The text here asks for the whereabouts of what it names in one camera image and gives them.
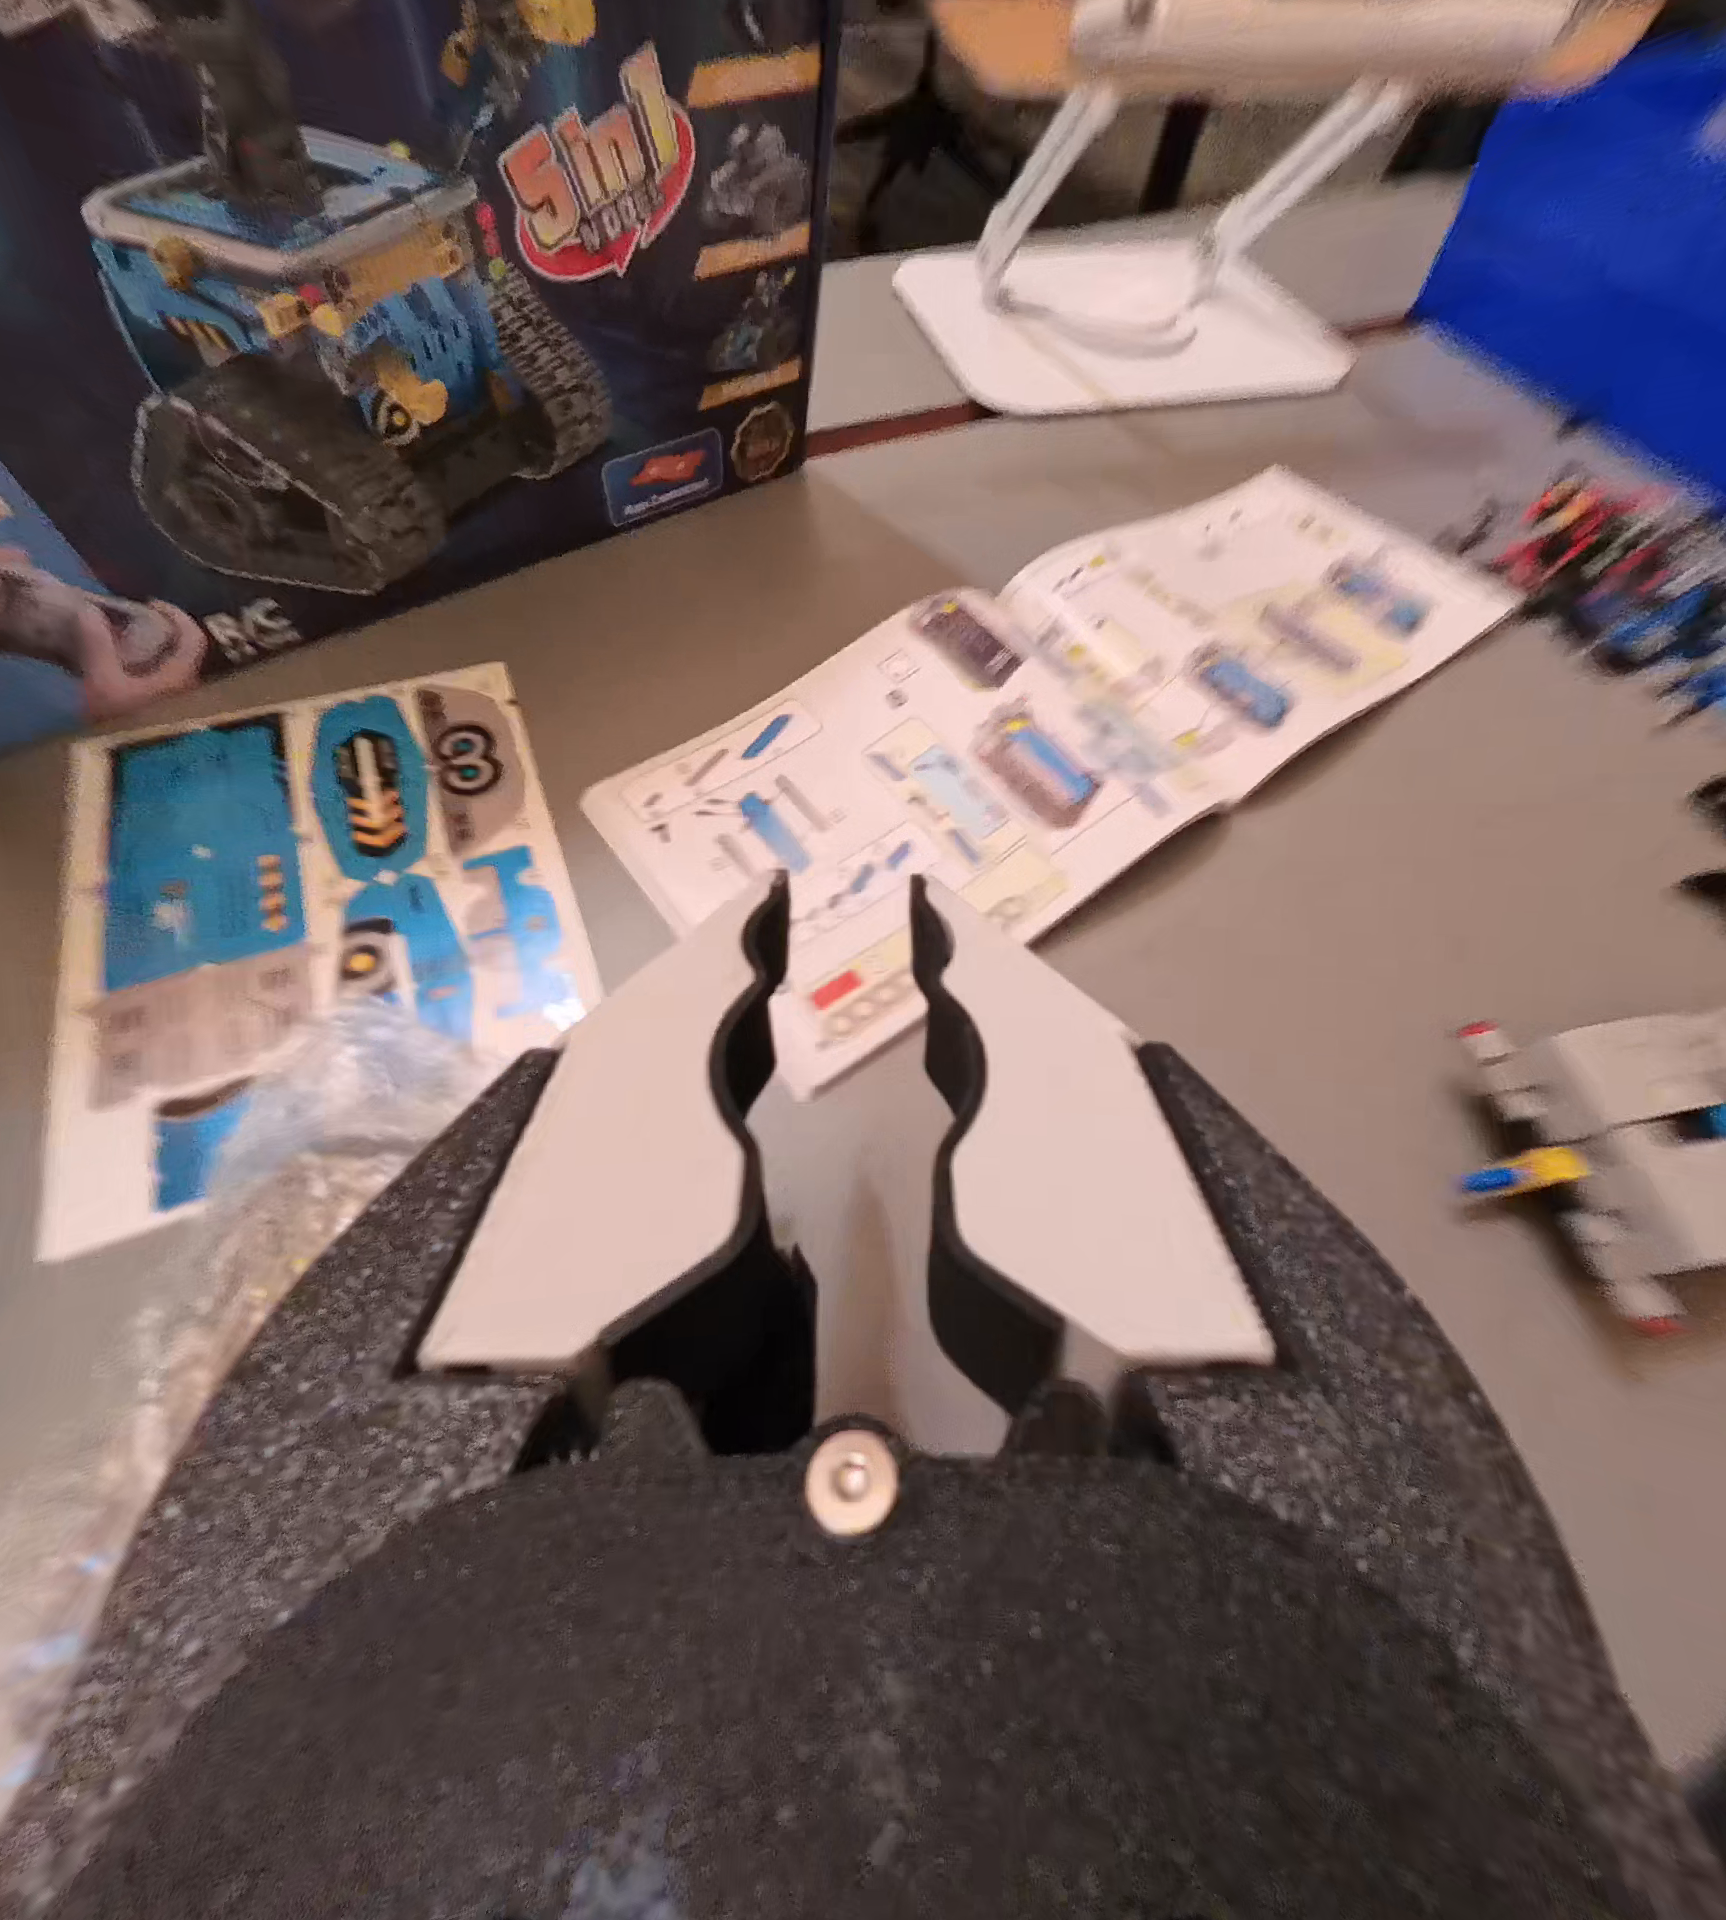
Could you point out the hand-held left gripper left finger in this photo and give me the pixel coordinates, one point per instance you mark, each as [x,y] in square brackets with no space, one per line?
[594,1201]

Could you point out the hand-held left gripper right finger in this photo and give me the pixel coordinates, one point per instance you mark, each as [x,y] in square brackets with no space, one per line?
[1102,1201]

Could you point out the instruction booklet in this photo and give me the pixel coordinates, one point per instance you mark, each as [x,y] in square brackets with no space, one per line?
[1102,705]

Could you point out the grey black toy brick assembly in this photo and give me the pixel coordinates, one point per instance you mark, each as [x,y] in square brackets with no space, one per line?
[1656,1139]

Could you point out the pile of small toy pieces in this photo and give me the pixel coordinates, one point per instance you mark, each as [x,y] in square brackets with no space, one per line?
[1674,630]

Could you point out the clear plastic bag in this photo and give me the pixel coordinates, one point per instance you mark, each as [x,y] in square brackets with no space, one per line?
[249,1171]

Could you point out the sticker sheet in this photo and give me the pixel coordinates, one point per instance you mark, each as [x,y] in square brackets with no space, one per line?
[202,870]

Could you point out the white stand with wooden board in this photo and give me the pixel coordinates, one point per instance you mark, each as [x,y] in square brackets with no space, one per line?
[1134,331]

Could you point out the toy building kit box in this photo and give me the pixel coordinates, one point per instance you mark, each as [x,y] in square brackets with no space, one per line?
[353,300]

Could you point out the blue plastic bin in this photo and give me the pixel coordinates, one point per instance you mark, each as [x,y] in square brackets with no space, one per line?
[1628,269]

